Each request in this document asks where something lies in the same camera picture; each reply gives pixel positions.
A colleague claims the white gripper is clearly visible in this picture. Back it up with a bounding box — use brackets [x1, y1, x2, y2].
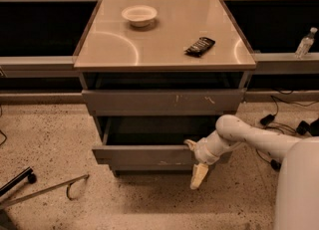
[183, 130, 240, 190]

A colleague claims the grey drawer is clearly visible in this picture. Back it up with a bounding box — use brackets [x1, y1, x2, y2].
[108, 163, 220, 172]
[93, 115, 219, 166]
[82, 89, 244, 115]

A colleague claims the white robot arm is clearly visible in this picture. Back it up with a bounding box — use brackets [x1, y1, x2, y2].
[184, 115, 319, 230]

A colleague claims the grey bottom drawer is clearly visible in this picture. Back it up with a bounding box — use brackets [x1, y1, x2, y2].
[108, 163, 220, 172]

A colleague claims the grey drawer cabinet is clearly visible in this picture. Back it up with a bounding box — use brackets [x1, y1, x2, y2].
[73, 0, 257, 177]

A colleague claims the grey top drawer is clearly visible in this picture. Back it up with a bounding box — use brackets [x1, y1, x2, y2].
[82, 89, 244, 115]

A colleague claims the black office chair base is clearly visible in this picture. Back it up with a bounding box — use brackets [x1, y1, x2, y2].
[296, 118, 319, 136]

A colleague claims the black snack bar wrapper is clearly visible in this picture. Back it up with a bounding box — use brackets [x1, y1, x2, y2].
[184, 37, 215, 58]

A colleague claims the metal stand with hook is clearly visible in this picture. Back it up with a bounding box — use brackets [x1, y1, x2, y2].
[0, 174, 90, 210]

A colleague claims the white bowl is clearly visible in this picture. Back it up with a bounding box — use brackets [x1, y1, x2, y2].
[122, 5, 158, 28]

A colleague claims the clear plastic water bottle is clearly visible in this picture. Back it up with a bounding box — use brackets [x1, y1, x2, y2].
[295, 27, 318, 59]

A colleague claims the black caster leg left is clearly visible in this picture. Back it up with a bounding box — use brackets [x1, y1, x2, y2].
[0, 167, 37, 197]

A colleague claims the black power adapter with cable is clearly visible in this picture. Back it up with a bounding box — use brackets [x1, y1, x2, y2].
[255, 89, 319, 170]

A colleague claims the black cable at left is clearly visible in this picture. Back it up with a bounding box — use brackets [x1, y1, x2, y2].
[0, 103, 8, 147]

